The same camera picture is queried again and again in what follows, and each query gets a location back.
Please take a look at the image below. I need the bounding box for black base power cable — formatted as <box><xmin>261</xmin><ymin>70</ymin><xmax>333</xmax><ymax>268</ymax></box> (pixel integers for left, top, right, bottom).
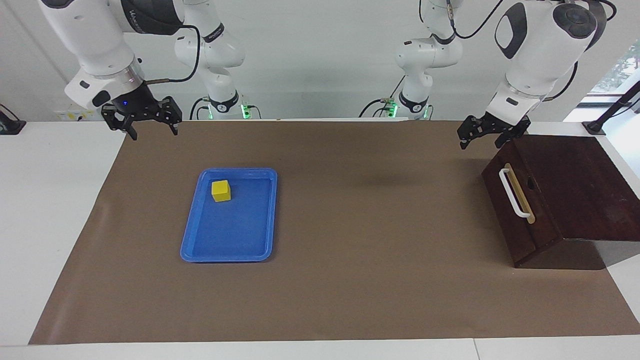
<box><xmin>189</xmin><ymin>96</ymin><xmax>211</xmax><ymax>121</ymax></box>
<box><xmin>359</xmin><ymin>75</ymin><xmax>407</xmax><ymax>118</ymax></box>

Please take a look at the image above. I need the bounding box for black table clamp mount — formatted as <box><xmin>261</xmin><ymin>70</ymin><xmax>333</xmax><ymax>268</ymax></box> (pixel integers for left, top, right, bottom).
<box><xmin>0</xmin><ymin>104</ymin><xmax>27</xmax><ymax>135</ymax></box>

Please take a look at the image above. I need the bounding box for wooden drawer with white handle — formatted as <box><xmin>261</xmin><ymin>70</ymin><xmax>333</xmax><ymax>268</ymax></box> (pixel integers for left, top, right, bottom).
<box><xmin>497</xmin><ymin>136</ymin><xmax>565</xmax><ymax>257</ymax></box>

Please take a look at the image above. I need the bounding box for yellow cube block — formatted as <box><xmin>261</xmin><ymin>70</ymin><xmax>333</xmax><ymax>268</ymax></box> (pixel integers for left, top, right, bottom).
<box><xmin>211</xmin><ymin>180</ymin><xmax>232</xmax><ymax>203</ymax></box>

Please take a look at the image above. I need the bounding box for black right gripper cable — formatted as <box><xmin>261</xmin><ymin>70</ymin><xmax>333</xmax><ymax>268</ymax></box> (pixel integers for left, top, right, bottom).
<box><xmin>144</xmin><ymin>24</ymin><xmax>202</xmax><ymax>85</ymax></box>

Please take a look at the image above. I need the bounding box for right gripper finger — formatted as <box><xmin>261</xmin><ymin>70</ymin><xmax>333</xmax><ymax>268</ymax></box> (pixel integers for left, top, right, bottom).
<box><xmin>159</xmin><ymin>96</ymin><xmax>182</xmax><ymax>136</ymax></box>
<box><xmin>101</xmin><ymin>104</ymin><xmax>138</xmax><ymax>141</ymax></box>

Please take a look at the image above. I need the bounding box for window with green view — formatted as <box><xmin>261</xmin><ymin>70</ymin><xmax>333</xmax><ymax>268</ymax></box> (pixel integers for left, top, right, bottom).
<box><xmin>590</xmin><ymin>40</ymin><xmax>640</xmax><ymax>96</ymax></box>

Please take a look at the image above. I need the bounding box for blue plastic tray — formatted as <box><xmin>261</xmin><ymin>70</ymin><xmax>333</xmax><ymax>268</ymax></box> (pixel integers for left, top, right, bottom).
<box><xmin>180</xmin><ymin>167</ymin><xmax>278</xmax><ymax>263</ymax></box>

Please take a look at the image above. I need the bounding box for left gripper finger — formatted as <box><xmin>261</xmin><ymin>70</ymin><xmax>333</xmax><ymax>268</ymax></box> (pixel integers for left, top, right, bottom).
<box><xmin>495</xmin><ymin>117</ymin><xmax>531</xmax><ymax>149</ymax></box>
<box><xmin>457</xmin><ymin>116</ymin><xmax>483</xmax><ymax>150</ymax></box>

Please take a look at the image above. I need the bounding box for brown table mat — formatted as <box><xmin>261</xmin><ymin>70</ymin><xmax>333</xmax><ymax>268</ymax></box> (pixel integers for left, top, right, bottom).
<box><xmin>28</xmin><ymin>119</ymin><xmax>640</xmax><ymax>346</ymax></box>

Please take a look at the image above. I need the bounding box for dark wooden drawer cabinet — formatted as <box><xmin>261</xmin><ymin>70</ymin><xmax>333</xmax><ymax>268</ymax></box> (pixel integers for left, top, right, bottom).
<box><xmin>481</xmin><ymin>134</ymin><xmax>640</xmax><ymax>270</ymax></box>

